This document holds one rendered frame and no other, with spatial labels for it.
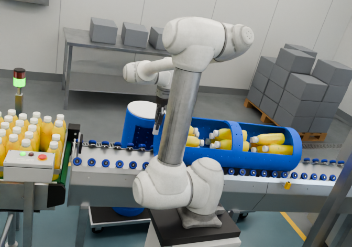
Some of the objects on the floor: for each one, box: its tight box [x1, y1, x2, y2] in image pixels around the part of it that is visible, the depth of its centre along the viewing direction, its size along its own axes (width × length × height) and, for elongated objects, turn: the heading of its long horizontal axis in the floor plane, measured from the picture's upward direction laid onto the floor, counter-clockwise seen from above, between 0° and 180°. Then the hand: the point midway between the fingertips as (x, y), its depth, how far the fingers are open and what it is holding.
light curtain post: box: [302, 152, 352, 247], centre depth 200 cm, size 6×6×170 cm
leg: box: [229, 210, 240, 224], centre depth 233 cm, size 6×6×63 cm
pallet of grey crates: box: [244, 44, 352, 141], centre depth 528 cm, size 120×80×119 cm
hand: (156, 128), depth 185 cm, fingers closed
